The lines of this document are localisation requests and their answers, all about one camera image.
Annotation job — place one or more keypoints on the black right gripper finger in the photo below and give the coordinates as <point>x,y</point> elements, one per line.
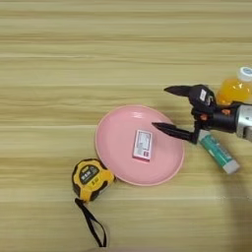
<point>174,132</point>
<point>180,90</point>

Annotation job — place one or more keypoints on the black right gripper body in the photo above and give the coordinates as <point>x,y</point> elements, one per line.
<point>220,118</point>

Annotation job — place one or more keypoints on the small red white box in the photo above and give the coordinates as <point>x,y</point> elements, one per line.
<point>143,145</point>

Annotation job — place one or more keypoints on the white green toothpaste tube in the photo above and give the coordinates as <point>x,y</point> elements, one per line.
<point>218,152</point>

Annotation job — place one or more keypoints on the pink round plate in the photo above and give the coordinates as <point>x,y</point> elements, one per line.
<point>118,147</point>

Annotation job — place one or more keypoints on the yellow black tape measure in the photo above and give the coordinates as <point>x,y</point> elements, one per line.
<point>90,178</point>

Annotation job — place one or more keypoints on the black box with white label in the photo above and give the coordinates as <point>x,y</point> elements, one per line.
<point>201,95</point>

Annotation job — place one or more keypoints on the orange juice bottle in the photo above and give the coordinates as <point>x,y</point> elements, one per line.
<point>234,90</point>

